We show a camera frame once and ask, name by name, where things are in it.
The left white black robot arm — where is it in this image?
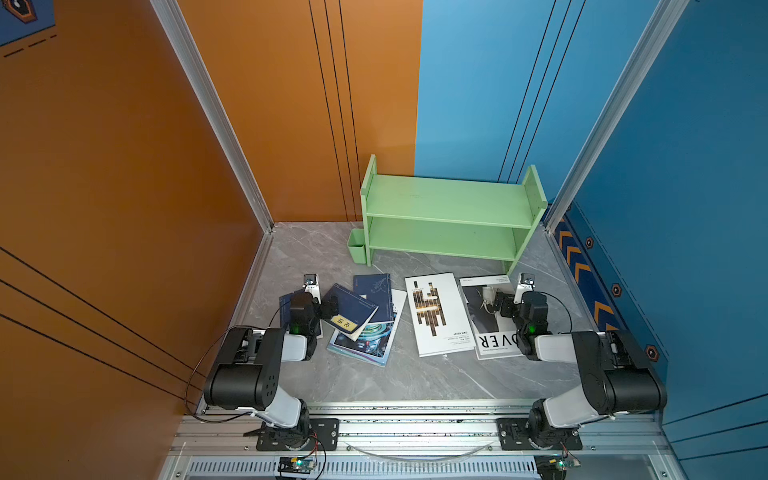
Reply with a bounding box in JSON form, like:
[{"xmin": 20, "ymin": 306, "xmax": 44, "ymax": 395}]
[{"xmin": 203, "ymin": 290, "xmax": 339, "ymax": 450}]

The aluminium rail frame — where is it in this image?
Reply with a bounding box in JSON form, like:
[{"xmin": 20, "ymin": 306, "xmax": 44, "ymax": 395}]
[{"xmin": 160, "ymin": 399, "xmax": 684, "ymax": 479}]

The left aluminium corner post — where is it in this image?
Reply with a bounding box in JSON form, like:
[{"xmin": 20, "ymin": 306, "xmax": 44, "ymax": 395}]
[{"xmin": 150, "ymin": 0, "xmax": 274, "ymax": 234}]

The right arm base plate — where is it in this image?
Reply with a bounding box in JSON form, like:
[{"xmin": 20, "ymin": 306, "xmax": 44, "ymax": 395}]
[{"xmin": 496, "ymin": 417, "xmax": 583, "ymax": 451}]

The small green pen holder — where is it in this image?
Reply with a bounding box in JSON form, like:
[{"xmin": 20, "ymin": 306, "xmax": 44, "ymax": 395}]
[{"xmin": 347, "ymin": 228, "xmax": 367, "ymax": 265}]

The navy book far left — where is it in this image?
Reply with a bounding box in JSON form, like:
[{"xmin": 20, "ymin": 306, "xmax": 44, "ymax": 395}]
[{"xmin": 279, "ymin": 290, "xmax": 303, "ymax": 334}]

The colourful teal magazine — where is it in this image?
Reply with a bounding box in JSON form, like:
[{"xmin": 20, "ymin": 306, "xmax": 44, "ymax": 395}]
[{"xmin": 327, "ymin": 289, "xmax": 406, "ymax": 367}]

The navy book with yellow label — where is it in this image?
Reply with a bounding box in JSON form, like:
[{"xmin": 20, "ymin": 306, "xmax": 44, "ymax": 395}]
[{"xmin": 322, "ymin": 283, "xmax": 379, "ymax": 340}]

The right aluminium corner post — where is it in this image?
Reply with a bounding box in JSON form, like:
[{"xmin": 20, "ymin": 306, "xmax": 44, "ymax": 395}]
[{"xmin": 544, "ymin": 0, "xmax": 689, "ymax": 234}]

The left green circuit board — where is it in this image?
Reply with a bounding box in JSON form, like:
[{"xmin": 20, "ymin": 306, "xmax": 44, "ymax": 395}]
[{"xmin": 276, "ymin": 457, "xmax": 321, "ymax": 479}]

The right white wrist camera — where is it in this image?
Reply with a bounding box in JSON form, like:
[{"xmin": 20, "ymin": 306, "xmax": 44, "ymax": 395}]
[{"xmin": 514, "ymin": 273, "xmax": 535, "ymax": 304}]

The white book with brown pattern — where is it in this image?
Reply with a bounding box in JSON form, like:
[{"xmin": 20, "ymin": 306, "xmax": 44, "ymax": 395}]
[{"xmin": 405, "ymin": 273, "xmax": 475, "ymax": 357}]

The LOVER black white book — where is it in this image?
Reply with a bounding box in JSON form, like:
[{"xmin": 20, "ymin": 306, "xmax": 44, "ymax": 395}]
[{"xmin": 459, "ymin": 275, "xmax": 523, "ymax": 360}]

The aluminium corner post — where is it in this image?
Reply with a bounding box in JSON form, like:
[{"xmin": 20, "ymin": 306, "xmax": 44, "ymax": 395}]
[
  {"xmin": 150, "ymin": 0, "xmax": 274, "ymax": 234},
  {"xmin": 544, "ymin": 0, "xmax": 689, "ymax": 234}
]

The green wooden two-tier shelf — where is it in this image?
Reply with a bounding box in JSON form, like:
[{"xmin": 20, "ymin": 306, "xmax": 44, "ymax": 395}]
[{"xmin": 360, "ymin": 155, "xmax": 548, "ymax": 275}]

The navy blue book upper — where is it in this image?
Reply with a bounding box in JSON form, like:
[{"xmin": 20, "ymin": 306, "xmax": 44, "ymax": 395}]
[{"xmin": 353, "ymin": 273, "xmax": 392, "ymax": 308}]

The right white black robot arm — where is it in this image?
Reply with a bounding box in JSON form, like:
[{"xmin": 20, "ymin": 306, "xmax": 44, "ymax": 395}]
[{"xmin": 494, "ymin": 291, "xmax": 667, "ymax": 450}]

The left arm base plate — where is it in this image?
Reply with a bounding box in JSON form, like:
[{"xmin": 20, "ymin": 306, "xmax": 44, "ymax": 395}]
[{"xmin": 256, "ymin": 417, "xmax": 340, "ymax": 452}]

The right circuit board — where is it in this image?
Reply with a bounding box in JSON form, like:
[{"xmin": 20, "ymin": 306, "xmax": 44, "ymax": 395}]
[{"xmin": 534, "ymin": 457, "xmax": 581, "ymax": 480}]

